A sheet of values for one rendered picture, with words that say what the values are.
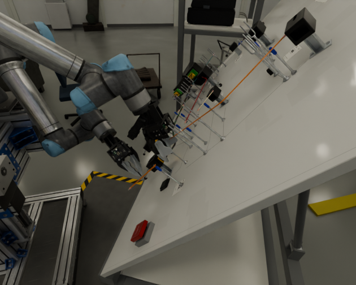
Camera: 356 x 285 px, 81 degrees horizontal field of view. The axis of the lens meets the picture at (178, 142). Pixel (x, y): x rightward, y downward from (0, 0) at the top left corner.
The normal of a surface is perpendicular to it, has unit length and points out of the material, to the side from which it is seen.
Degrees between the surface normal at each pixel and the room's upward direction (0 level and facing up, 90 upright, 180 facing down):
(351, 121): 54
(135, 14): 90
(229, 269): 0
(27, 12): 90
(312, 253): 0
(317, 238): 0
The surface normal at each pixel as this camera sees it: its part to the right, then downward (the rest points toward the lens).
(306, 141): -0.77, -0.59
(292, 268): 0.03, -0.79
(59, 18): 0.32, 0.58
